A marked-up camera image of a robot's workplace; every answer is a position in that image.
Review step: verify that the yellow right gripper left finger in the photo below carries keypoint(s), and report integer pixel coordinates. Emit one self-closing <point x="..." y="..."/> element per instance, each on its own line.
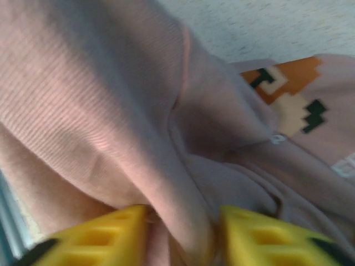
<point x="105" y="241"/>

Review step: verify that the pink t-shirt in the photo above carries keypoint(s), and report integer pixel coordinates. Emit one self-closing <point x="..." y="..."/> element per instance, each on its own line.
<point x="111" y="97"/>

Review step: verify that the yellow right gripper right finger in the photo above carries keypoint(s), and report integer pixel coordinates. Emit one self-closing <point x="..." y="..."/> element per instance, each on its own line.
<point x="263" y="241"/>

